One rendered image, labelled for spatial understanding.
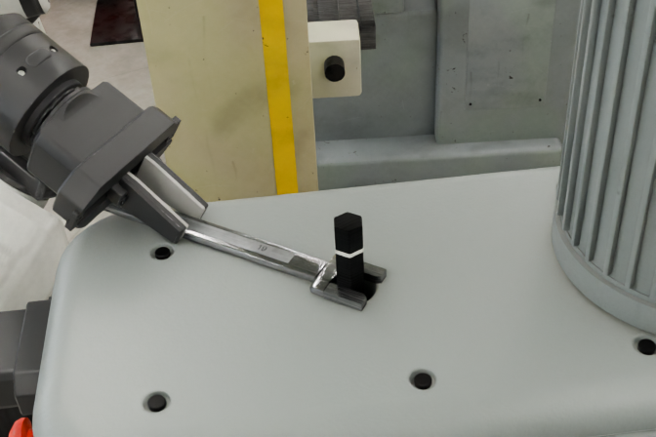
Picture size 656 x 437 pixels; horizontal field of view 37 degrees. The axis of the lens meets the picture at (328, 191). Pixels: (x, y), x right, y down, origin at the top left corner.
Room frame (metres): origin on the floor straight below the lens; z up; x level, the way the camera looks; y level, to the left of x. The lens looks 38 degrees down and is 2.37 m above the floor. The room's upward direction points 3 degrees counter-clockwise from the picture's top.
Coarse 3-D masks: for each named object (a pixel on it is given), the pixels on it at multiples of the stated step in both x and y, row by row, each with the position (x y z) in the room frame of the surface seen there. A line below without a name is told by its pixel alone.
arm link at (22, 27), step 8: (0, 8) 0.71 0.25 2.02; (0, 16) 0.66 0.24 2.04; (8, 16) 0.66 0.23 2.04; (16, 16) 0.67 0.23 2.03; (0, 24) 0.65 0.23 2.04; (8, 24) 0.65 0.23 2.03; (16, 24) 0.66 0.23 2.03; (24, 24) 0.66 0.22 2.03; (32, 24) 0.67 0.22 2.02; (0, 32) 0.64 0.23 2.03; (8, 32) 0.64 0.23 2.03; (16, 32) 0.65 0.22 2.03; (24, 32) 0.65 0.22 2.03; (32, 32) 0.66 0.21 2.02; (40, 32) 0.67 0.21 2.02; (0, 40) 0.64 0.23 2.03; (8, 40) 0.64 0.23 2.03; (16, 40) 0.64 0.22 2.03; (0, 48) 0.63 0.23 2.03; (8, 48) 0.63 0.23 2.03; (0, 56) 0.63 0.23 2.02
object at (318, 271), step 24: (120, 216) 0.60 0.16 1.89; (192, 240) 0.56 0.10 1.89; (216, 240) 0.55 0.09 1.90; (240, 240) 0.55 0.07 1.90; (264, 240) 0.55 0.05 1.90; (264, 264) 0.53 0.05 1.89; (288, 264) 0.52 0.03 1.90; (312, 264) 0.52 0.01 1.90; (312, 288) 0.50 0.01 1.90; (336, 288) 0.49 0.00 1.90
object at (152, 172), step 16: (144, 160) 0.60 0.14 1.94; (160, 160) 0.60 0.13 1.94; (144, 176) 0.61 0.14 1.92; (160, 176) 0.60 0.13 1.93; (176, 176) 0.60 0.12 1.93; (160, 192) 0.60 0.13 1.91; (176, 192) 0.59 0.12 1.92; (192, 192) 0.59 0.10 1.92; (176, 208) 0.59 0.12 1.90; (192, 208) 0.58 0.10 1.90
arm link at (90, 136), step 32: (0, 64) 0.62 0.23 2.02; (32, 64) 0.62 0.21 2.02; (64, 64) 0.63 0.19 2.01; (0, 96) 0.61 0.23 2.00; (32, 96) 0.60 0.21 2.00; (64, 96) 0.62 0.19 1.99; (96, 96) 0.63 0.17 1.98; (0, 128) 0.60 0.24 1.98; (32, 128) 0.60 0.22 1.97; (64, 128) 0.60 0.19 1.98; (96, 128) 0.61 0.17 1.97; (128, 128) 0.61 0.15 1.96; (160, 128) 0.62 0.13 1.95; (32, 160) 0.59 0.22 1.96; (64, 160) 0.57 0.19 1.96; (96, 160) 0.57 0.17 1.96; (128, 160) 0.58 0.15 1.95; (64, 192) 0.55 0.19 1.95; (96, 192) 0.55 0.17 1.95
